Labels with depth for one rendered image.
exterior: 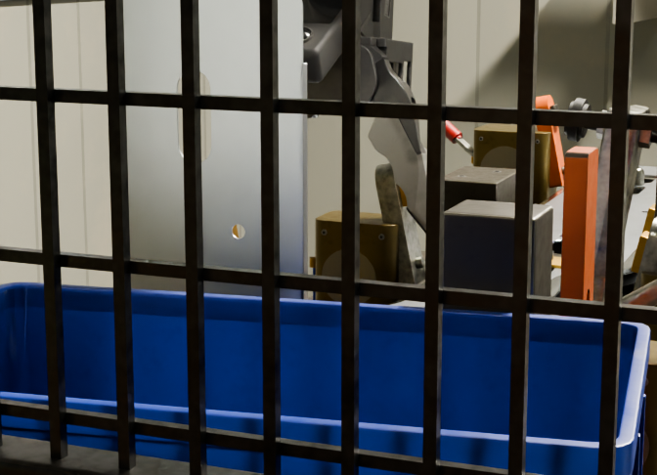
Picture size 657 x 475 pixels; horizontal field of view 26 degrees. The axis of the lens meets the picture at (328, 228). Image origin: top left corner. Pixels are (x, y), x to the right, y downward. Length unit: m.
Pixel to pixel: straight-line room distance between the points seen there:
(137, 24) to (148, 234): 0.11
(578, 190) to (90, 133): 2.92
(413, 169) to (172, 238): 0.27
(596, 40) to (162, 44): 3.54
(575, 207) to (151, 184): 0.25
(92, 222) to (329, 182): 1.13
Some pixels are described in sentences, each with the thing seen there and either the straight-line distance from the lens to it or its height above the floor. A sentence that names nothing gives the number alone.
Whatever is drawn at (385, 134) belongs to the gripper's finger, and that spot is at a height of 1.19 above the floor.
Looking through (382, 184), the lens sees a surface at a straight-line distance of 1.43.
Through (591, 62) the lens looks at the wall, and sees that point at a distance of 4.27.
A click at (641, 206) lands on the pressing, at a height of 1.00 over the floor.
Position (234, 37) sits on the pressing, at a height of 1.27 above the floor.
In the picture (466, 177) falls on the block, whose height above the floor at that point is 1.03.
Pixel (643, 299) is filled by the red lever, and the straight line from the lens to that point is 0.97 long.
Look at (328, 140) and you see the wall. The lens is 4.61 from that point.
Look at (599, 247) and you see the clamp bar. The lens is 0.95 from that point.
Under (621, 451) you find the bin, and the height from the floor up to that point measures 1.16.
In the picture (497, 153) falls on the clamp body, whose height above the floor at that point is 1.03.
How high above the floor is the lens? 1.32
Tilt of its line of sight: 11 degrees down
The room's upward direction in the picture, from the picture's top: straight up
